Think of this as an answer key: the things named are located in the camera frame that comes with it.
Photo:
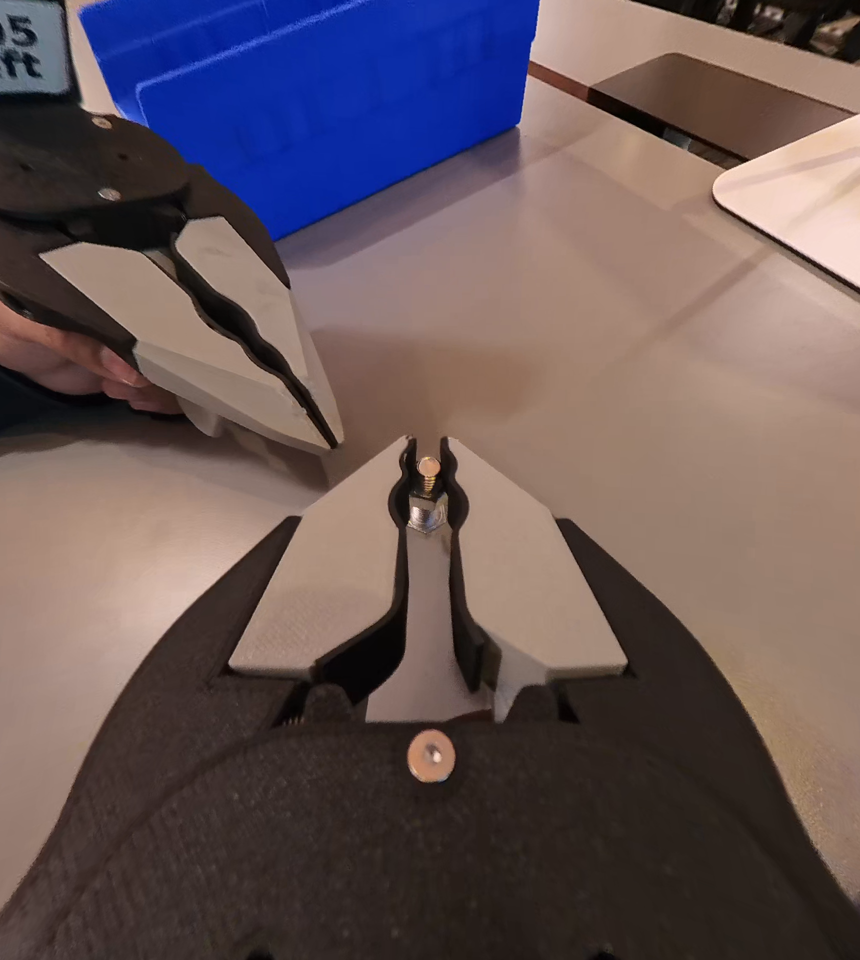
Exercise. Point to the white document stand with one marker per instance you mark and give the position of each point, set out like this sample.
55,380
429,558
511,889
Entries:
797,195

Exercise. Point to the silver hex nut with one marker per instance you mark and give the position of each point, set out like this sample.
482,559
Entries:
426,516

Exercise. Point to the dark brown desk panel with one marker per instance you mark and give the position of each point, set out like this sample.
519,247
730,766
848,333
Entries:
700,105

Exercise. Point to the person's left hand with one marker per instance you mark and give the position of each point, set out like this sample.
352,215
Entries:
32,352

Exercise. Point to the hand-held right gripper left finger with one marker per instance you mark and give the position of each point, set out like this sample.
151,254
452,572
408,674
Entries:
325,592

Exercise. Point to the blue plastic bin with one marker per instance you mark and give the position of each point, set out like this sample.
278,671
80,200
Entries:
362,90

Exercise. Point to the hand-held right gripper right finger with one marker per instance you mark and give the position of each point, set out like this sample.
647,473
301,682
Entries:
535,592

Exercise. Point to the grey desk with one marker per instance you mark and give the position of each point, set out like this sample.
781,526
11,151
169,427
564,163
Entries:
587,337

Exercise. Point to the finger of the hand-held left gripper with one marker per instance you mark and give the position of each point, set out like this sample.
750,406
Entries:
250,277
160,322

